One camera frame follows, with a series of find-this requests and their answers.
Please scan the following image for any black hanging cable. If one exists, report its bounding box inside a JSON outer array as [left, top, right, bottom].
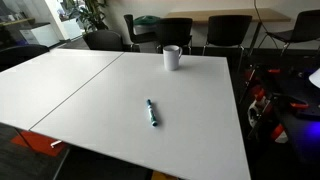
[[253, 0, 278, 48]]

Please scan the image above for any black marker pen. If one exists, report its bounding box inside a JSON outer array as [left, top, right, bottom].
[[145, 98, 159, 128]]

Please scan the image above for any white ceramic mug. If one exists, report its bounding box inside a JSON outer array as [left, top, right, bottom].
[[162, 44, 184, 72]]

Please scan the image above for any black plastic chair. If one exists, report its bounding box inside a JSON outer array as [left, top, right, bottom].
[[258, 9, 320, 58], [155, 17, 194, 56], [123, 13, 158, 53], [202, 14, 253, 73]]

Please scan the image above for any green bag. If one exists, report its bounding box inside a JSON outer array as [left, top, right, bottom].
[[133, 15, 162, 27]]

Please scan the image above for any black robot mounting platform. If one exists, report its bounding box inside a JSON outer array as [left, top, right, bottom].
[[271, 64, 320, 166]]

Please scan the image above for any green leafy plant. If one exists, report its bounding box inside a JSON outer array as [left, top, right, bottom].
[[64, 0, 110, 33]]

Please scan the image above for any white planter box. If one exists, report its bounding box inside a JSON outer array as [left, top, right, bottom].
[[61, 17, 84, 41]]

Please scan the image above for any orange handled black clamp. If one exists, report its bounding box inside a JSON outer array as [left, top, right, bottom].
[[248, 123, 286, 141], [273, 94, 311, 111], [247, 66, 282, 83], [240, 84, 268, 104]]

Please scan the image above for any metal table leg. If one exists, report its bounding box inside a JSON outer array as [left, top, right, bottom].
[[49, 139, 63, 149]]

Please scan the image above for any black padded chair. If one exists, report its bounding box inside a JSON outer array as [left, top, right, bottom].
[[0, 44, 50, 73], [82, 29, 141, 53]]

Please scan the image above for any wooden meeting table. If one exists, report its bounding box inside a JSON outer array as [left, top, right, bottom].
[[164, 7, 292, 57]]

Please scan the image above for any white low cabinet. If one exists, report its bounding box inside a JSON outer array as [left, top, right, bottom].
[[19, 22, 61, 48]]

